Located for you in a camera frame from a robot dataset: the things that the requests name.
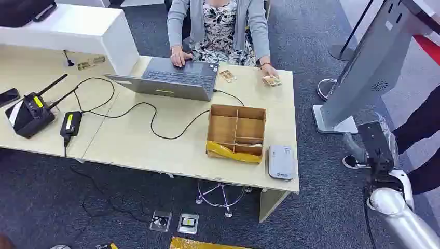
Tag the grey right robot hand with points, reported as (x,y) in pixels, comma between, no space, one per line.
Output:
(374,144)

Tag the stack of golden cards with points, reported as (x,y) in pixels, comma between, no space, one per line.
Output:
(273,81)

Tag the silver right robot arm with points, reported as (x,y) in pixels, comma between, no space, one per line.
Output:
(402,223)

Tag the clear plastic hand cover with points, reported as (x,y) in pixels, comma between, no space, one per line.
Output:
(390,134)

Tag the person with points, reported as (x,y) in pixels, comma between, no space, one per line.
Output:
(422,123)
(220,31)

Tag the round chrome stand base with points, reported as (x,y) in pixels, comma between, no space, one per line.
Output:
(323,90)

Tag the grey kiosk stand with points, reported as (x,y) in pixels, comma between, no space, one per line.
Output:
(371,62)

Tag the flat grey card reader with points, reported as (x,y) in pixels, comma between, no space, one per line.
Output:
(281,162)

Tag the pale desk leg panel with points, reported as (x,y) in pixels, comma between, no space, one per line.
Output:
(271,202)

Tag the person's left hand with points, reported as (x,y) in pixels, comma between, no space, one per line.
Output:
(270,71)

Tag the person's hand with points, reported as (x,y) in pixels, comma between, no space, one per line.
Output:
(270,71)
(179,56)

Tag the yellow tape strip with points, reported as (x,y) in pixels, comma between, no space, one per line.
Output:
(227,153)

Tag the wooden divided card box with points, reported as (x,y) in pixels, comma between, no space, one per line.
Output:
(223,129)

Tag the chrome stool base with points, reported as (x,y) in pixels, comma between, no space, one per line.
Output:
(224,198)

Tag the metal floor socket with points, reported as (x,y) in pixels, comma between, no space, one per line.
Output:
(160,221)
(188,223)

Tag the grey laptop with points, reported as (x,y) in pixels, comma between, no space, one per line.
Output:
(178,78)

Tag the person's right hand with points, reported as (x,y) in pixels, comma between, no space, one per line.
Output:
(179,56)

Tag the black power adapter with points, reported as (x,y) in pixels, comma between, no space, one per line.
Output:
(71,124)

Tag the small black desk microphone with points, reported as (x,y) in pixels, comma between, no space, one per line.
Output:
(69,63)

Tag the white desk riser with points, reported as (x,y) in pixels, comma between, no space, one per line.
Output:
(68,34)

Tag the black router with antennas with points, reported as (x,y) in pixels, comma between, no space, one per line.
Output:
(29,117)

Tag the black phone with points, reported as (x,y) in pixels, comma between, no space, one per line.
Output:
(8,97)

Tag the black bag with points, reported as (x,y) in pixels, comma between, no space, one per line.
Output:
(20,12)

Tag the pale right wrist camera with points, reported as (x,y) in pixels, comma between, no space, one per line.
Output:
(405,185)

